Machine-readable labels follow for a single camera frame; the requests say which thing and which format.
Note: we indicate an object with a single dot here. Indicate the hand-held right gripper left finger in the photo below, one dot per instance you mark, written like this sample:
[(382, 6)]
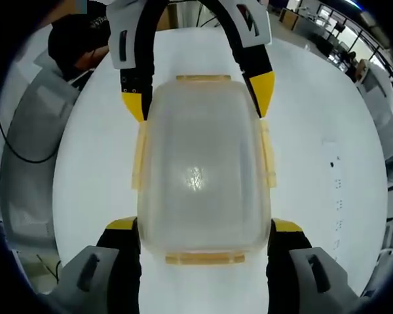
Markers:
[(121, 261)]

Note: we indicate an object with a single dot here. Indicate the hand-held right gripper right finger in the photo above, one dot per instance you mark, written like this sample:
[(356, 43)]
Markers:
[(285, 261)]

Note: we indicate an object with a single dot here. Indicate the clear plastic buckle box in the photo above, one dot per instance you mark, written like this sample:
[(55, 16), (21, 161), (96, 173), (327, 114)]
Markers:
[(203, 170)]

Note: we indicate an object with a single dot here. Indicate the wooden cabinet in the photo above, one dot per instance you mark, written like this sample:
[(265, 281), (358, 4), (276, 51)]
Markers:
[(288, 19)]

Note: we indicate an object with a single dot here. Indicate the grey mesh office chair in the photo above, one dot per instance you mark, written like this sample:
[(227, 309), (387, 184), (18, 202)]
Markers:
[(29, 131)]

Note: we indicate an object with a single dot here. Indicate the pale grey chair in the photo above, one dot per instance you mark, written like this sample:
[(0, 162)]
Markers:
[(380, 104)]

